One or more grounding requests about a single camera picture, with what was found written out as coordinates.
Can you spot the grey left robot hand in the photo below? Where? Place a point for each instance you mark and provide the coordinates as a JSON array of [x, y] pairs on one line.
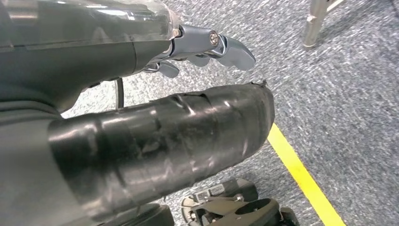
[[156, 143]]

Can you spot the stainless steel workbench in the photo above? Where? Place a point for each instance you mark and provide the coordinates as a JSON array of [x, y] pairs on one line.
[[313, 25]]

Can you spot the yellow floor tape square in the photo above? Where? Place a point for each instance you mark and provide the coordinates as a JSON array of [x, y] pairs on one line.
[[299, 174]]

